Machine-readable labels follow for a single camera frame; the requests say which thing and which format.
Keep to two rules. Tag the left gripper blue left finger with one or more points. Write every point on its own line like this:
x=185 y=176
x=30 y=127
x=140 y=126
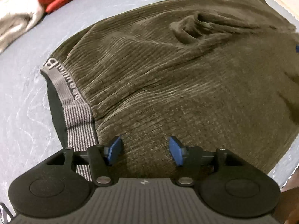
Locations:
x=100 y=158

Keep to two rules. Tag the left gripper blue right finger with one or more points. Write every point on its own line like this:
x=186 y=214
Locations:
x=188 y=161

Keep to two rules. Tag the olive corduroy pants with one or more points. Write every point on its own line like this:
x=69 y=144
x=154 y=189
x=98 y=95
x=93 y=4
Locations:
x=213 y=73

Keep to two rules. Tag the cream folded blanket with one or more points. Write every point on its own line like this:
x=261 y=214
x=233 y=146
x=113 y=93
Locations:
x=18 y=17

